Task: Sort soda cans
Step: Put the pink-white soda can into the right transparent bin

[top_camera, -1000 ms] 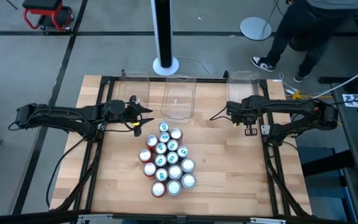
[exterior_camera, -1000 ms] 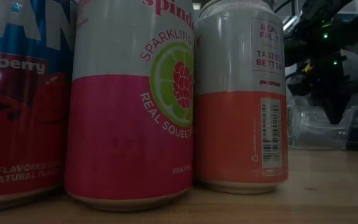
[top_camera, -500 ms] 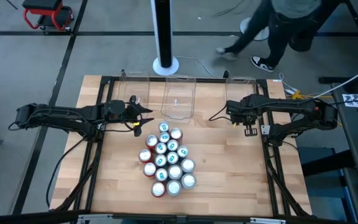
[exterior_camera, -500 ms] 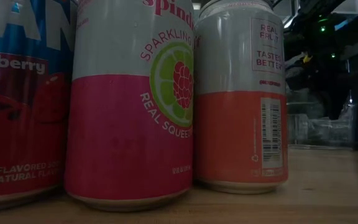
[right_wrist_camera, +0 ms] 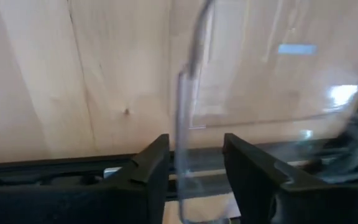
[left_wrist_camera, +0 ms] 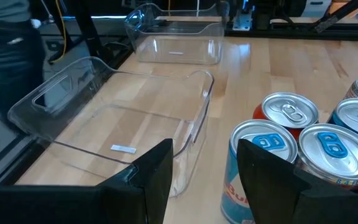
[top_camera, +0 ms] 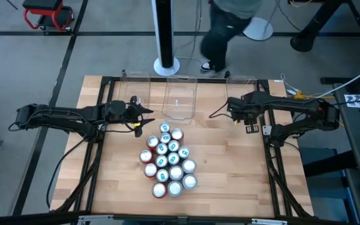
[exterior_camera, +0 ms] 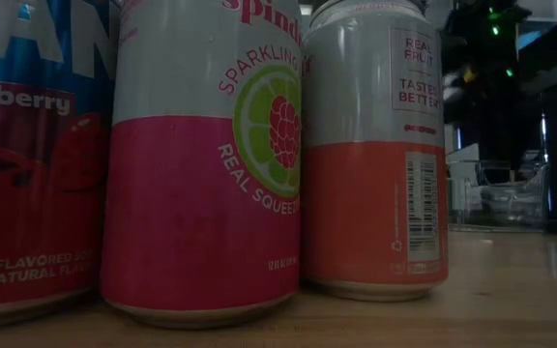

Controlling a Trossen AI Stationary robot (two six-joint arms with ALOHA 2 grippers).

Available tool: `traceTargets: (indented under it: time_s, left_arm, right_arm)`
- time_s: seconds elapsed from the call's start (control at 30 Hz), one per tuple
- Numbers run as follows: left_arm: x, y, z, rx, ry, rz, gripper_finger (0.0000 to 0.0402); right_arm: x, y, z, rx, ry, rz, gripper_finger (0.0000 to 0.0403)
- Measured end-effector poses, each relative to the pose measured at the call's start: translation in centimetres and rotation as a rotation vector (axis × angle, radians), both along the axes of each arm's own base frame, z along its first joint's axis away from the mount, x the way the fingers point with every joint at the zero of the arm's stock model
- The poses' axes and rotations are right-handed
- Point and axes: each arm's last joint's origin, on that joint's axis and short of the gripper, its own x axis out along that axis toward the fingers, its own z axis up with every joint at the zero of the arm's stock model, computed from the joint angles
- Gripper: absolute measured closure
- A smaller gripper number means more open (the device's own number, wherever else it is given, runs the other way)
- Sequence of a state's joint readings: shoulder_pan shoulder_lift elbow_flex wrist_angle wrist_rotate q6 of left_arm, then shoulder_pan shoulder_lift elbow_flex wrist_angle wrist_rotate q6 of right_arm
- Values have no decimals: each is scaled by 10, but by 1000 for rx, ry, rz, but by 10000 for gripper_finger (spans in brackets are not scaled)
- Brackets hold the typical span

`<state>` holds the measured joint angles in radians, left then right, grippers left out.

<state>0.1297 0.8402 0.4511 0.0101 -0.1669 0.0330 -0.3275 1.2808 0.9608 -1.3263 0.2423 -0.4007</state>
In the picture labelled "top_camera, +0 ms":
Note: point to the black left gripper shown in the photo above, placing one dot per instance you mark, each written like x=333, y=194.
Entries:
x=133, y=114

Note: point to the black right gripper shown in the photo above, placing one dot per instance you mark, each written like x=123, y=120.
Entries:
x=245, y=107

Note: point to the clear plastic bin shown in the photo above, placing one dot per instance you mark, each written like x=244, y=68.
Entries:
x=142, y=87
x=180, y=93
x=241, y=86

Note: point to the blue silver Red Bull can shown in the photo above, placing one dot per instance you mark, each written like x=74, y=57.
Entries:
x=173, y=146
x=173, y=158
x=165, y=137
x=162, y=175
x=164, y=127
x=161, y=149
x=161, y=161
x=183, y=152

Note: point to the red white Spindrift can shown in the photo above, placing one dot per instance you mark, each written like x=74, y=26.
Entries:
x=189, y=181
x=188, y=166

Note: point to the pink white Spindrift can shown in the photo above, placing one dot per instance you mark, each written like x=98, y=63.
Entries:
x=174, y=188

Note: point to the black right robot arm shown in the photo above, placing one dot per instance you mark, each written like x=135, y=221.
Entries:
x=292, y=103

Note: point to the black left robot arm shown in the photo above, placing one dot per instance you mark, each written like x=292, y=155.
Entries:
x=58, y=114

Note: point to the yellow plug connector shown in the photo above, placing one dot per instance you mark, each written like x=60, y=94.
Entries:
x=298, y=94

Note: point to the grey round floor stand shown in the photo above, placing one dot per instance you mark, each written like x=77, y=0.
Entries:
x=261, y=32

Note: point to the person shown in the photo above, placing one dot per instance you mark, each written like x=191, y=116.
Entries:
x=220, y=34

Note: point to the black desk foot bar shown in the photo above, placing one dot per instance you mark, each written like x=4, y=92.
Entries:
x=330, y=164

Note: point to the black front beam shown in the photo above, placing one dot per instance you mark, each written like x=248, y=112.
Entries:
x=27, y=219

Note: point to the black aluminium table frame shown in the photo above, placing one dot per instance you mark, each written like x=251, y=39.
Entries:
x=212, y=80

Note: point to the black desk leg frame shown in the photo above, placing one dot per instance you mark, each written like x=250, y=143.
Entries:
x=305, y=40

